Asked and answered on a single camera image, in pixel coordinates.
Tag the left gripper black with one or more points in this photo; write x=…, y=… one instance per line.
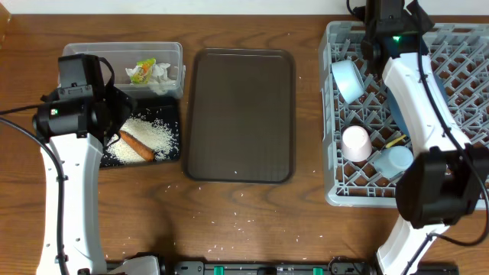
x=119, y=101

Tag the orange carrot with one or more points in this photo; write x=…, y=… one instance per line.
x=141, y=149

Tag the yellow green snack wrapper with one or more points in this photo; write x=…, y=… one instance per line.
x=142, y=72

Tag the white paper waste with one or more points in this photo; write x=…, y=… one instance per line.
x=159, y=83

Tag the pile of white rice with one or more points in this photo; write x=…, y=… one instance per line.
x=160, y=136

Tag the light blue small bowl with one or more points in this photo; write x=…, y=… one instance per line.
x=348, y=80

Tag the pink plastic cup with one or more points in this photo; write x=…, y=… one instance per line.
x=356, y=144

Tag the yellow plastic spoon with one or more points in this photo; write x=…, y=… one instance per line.
x=395, y=141

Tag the light blue plastic cup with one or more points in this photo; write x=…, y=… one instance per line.
x=393, y=161

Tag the dark blue plate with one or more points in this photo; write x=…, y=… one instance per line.
x=397, y=110

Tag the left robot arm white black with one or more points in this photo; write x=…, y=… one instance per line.
x=73, y=126

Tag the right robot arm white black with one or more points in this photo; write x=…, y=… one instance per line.
x=448, y=174

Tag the clear plastic waste bin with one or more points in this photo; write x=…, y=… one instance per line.
x=122, y=55

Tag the grey dishwasher rack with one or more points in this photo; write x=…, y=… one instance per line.
x=459, y=54

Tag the brown serving tray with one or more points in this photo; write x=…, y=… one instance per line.
x=241, y=117

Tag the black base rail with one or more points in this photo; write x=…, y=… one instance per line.
x=150, y=264

